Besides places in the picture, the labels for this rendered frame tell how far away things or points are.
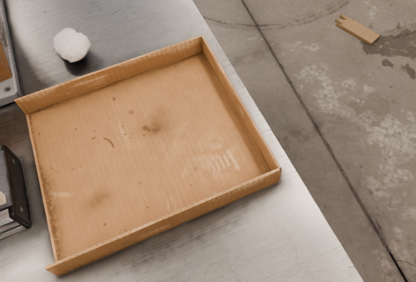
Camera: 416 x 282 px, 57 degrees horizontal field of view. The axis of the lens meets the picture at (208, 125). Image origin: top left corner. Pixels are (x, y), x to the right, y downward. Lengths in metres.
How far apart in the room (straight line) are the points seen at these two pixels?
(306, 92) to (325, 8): 0.52
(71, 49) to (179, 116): 0.21
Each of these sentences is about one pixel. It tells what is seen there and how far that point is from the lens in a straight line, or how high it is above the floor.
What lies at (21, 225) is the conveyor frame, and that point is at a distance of 0.56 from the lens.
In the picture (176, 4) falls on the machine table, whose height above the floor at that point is 0.83.
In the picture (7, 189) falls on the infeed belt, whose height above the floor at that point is 0.88.
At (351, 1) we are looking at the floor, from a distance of 2.10.
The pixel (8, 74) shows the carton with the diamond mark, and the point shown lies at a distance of 0.68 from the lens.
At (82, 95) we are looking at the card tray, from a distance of 0.64.
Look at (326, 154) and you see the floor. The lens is 1.52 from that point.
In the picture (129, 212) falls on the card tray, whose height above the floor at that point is 0.83.
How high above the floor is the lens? 1.31
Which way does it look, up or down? 58 degrees down
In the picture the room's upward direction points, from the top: 6 degrees counter-clockwise
